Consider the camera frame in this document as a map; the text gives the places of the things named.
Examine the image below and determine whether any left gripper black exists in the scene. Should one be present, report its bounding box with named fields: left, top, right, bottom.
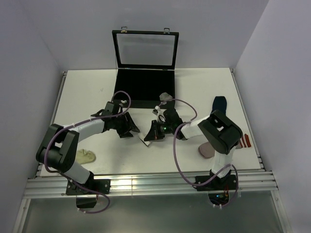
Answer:
left=112, top=112, right=139, bottom=138

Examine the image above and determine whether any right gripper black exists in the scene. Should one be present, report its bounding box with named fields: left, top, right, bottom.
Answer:
left=145, top=119, right=174, bottom=141

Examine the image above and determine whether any white sock with dark stripes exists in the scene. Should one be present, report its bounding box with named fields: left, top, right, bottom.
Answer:
left=137, top=132, right=153, bottom=147

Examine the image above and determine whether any grey sock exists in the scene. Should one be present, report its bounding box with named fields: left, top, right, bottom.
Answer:
left=159, top=92, right=173, bottom=101

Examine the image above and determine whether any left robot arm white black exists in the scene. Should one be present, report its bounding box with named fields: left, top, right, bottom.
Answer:
left=36, top=101, right=140, bottom=194

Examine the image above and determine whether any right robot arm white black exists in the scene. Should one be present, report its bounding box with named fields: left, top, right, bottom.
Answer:
left=140, top=108, right=242, bottom=189

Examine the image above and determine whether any mauve sock with red stripes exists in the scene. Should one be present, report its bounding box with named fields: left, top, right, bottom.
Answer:
left=198, top=133, right=252, bottom=159

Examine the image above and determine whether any pale yellow sock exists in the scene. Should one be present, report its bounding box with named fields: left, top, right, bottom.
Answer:
left=75, top=149, right=96, bottom=165

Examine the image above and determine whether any navy blue sock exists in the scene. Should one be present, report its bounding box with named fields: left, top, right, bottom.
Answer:
left=211, top=96, right=227, bottom=115

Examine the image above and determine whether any black display case with glass lid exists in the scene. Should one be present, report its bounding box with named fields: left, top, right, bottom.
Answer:
left=112, top=27, right=179, bottom=109

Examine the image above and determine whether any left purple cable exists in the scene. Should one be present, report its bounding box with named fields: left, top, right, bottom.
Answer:
left=43, top=91, right=132, bottom=214

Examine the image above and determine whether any purple cable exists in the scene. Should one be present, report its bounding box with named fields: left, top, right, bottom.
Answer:
left=157, top=99, right=240, bottom=208
left=43, top=91, right=132, bottom=214

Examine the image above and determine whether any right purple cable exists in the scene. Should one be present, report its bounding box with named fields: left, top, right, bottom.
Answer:
left=157, top=99, right=240, bottom=208

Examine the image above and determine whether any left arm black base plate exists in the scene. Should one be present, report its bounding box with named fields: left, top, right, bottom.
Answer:
left=66, top=179, right=110, bottom=196

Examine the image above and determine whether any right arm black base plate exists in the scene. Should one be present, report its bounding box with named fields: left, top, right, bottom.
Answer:
left=195, top=174, right=238, bottom=191

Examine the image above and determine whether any aluminium rail frame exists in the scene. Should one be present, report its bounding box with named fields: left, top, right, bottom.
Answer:
left=13, top=68, right=293, bottom=233

